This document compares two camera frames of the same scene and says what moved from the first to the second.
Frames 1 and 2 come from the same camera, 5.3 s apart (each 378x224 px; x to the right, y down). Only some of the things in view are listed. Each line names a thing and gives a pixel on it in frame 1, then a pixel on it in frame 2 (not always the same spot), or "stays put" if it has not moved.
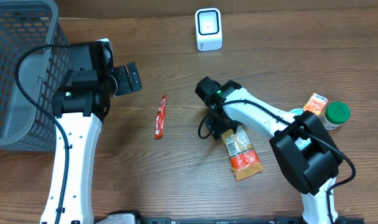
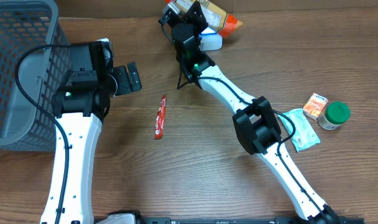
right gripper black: x=216 y=125 → x=195 y=18
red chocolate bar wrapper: x=160 y=119 stays put
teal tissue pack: x=287 y=119 stays put
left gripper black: x=123 y=80 stays put
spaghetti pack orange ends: x=244 y=160 → x=217 y=19
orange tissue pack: x=316 y=104 stays put
